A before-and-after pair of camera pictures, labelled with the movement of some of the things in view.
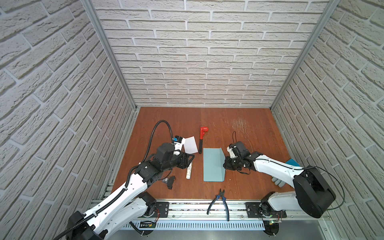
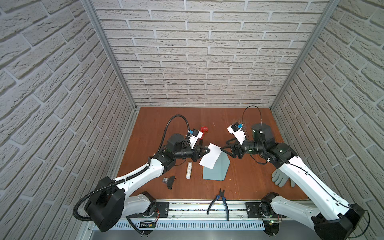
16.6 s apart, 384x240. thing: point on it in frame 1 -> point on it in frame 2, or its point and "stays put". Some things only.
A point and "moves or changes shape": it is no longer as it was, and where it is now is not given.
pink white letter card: [190, 145] moves or changes shape
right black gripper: [226, 164] -> [237, 147]
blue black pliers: [222, 194] stays put
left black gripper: [187, 159] -> [198, 151]
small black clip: [169, 181] stays put
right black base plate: [252, 209] stays put
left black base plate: [163, 207] stays put
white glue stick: [189, 171] stays put
